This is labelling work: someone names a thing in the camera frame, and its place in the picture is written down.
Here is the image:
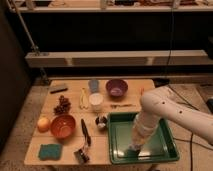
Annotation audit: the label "white cup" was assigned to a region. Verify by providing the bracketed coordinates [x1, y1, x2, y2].
[89, 93, 104, 112]

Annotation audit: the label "orange-red bowl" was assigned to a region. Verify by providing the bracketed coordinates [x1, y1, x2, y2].
[50, 115, 76, 139]

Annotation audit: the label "pine cone cluster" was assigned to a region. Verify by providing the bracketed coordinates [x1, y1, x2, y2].
[54, 95, 71, 115]

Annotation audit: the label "black handled brush tool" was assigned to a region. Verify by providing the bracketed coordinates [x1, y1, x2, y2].
[81, 119, 91, 146]

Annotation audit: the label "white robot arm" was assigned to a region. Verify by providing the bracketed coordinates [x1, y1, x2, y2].
[130, 86, 213, 151]

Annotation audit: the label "small metal cup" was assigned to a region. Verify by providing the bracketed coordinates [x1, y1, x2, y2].
[95, 116, 107, 130]

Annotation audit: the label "green plastic tray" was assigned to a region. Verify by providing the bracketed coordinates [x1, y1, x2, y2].
[108, 112, 179, 164]

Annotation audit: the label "metal diagonal pole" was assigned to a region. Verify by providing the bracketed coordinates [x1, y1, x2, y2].
[10, 0, 50, 85]

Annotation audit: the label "orange carrot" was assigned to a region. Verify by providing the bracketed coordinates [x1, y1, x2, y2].
[140, 88, 145, 96]

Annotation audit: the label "purple bowl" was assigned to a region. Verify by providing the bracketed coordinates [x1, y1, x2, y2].
[106, 79, 128, 97]

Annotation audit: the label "orange fruit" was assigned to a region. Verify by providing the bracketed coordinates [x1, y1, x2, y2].
[37, 117, 50, 132]

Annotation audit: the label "wooden shelf beam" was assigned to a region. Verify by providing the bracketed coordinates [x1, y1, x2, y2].
[25, 50, 213, 68]

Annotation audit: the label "blue-grey cup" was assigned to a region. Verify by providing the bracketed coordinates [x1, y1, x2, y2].
[88, 79, 99, 93]

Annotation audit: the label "thin metal utensil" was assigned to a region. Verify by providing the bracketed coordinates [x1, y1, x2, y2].
[110, 104, 134, 108]

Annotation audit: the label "green sponge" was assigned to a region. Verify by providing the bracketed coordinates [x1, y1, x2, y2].
[38, 144, 62, 160]

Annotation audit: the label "black floor cables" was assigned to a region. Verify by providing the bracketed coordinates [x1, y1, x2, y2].
[166, 83, 213, 171]

